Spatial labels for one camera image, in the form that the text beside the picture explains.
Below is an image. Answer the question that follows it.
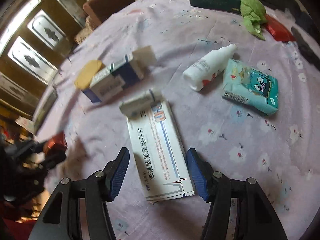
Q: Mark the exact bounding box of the long white medicine box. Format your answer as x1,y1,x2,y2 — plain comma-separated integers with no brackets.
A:
119,89,195,202

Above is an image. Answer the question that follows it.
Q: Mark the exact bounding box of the white plastic bottle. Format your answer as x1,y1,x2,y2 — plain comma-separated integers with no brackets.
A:
182,44,237,92

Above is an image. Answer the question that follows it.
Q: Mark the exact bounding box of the patterned blanket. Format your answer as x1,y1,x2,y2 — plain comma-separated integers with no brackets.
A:
74,16,99,44

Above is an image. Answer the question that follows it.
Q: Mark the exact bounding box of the blue white medicine box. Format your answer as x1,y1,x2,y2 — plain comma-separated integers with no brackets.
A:
81,46,156,103

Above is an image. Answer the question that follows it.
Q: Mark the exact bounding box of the yellow round plastic container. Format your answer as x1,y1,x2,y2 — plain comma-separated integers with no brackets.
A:
74,60,105,90

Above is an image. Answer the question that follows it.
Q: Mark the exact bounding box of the red packet near cloth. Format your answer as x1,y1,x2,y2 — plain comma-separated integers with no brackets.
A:
263,14,296,42

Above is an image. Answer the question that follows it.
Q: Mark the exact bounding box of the red snack packet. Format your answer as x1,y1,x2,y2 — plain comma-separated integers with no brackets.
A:
43,131,67,157

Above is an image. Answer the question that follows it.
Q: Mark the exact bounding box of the teal tissue pack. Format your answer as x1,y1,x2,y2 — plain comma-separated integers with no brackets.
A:
222,59,279,115

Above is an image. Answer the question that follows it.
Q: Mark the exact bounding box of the green cloth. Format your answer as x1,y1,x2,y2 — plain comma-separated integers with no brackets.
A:
240,0,267,40

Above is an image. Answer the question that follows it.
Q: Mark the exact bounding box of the floral purple tablecloth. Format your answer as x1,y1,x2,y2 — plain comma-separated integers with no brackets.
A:
37,0,319,239

